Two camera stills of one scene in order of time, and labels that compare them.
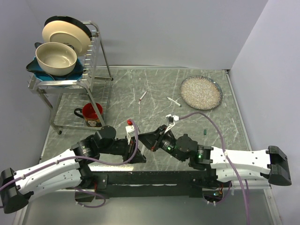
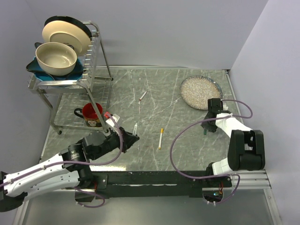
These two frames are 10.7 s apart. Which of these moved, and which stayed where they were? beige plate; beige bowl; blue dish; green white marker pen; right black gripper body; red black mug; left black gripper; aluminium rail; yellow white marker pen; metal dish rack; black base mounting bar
Moved: yellow white marker pen; green white marker pen; right black gripper body; left black gripper
Stayed: red black mug; blue dish; metal dish rack; beige bowl; beige plate; black base mounting bar; aluminium rail
